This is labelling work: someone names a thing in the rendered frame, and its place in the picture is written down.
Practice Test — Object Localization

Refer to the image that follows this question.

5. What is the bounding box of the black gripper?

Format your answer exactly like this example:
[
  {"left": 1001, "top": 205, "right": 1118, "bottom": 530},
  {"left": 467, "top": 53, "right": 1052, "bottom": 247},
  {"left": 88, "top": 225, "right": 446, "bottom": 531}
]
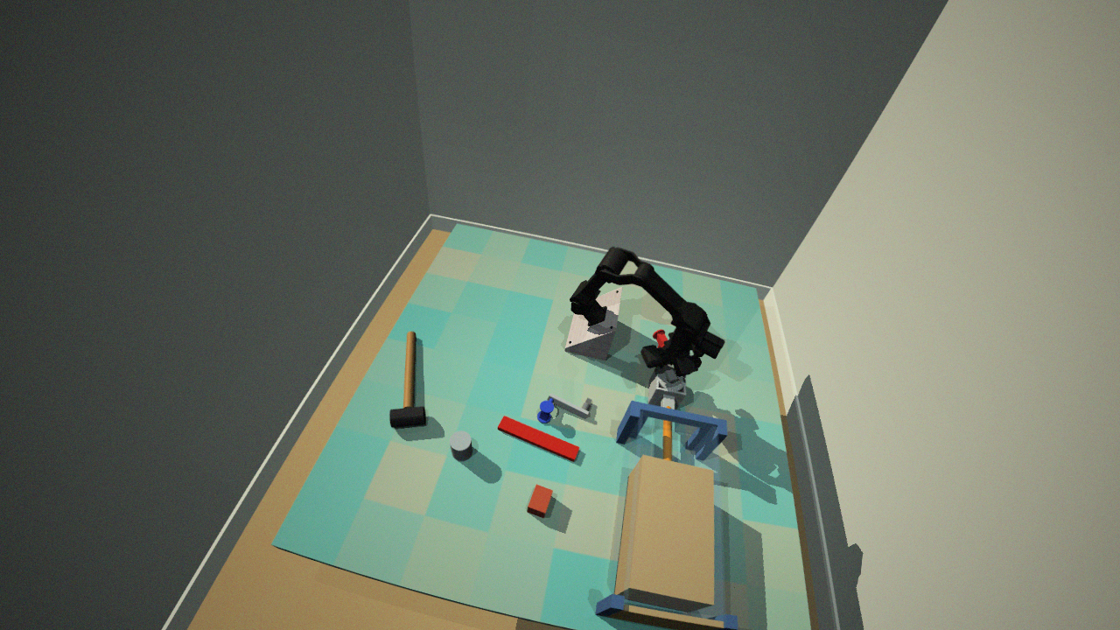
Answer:
[{"left": 640, "top": 332, "right": 704, "bottom": 368}]

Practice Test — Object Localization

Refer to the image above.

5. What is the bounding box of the black-headed mallet with wooden handle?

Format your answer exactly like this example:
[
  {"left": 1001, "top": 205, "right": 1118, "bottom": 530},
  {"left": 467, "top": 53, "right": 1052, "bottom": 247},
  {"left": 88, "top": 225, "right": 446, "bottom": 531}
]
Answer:
[{"left": 389, "top": 332, "right": 426, "bottom": 428}]

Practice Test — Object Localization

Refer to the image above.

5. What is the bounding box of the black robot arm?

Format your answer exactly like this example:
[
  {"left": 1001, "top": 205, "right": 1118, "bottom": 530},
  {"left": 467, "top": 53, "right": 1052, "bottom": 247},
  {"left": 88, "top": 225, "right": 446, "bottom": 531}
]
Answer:
[{"left": 570, "top": 247, "right": 725, "bottom": 377}]

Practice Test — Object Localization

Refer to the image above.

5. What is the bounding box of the dark grey cylinder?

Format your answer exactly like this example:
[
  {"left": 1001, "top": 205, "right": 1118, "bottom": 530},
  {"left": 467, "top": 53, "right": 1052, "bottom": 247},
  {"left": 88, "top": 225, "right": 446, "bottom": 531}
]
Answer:
[{"left": 450, "top": 430, "right": 473, "bottom": 462}]

